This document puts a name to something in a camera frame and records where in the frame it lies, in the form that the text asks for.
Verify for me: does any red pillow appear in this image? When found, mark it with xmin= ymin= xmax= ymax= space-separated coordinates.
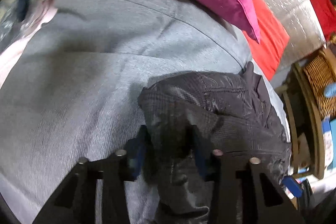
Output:
xmin=243 ymin=0 xmax=290 ymax=81

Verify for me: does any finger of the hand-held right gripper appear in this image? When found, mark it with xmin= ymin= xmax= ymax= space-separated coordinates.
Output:
xmin=281 ymin=176 xmax=303 ymax=198

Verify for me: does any light blue cloth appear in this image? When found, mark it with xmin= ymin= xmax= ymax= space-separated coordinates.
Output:
xmin=324 ymin=82 xmax=336 ymax=99

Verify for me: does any light blue cardboard box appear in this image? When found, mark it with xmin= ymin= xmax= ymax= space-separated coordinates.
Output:
xmin=322 ymin=116 xmax=336 ymax=165

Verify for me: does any dark quilted jacket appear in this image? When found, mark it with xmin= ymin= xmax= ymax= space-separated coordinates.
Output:
xmin=138 ymin=61 xmax=292 ymax=224

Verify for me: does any wooden table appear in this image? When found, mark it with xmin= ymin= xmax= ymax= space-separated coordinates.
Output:
xmin=276 ymin=46 xmax=336 ymax=180

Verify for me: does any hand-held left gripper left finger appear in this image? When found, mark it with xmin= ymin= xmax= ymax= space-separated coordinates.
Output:
xmin=33 ymin=124 xmax=155 ymax=224

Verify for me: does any white bed cover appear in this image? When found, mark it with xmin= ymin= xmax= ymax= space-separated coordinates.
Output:
xmin=0 ymin=5 xmax=58 ymax=89

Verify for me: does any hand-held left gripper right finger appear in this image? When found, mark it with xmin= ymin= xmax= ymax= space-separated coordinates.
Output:
xmin=188 ymin=124 xmax=305 ymax=224

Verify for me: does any wicker basket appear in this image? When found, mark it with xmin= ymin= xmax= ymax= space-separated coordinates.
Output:
xmin=303 ymin=49 xmax=336 ymax=120

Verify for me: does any grey bed sheet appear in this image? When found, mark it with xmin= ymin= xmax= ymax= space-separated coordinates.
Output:
xmin=0 ymin=0 xmax=292 ymax=224

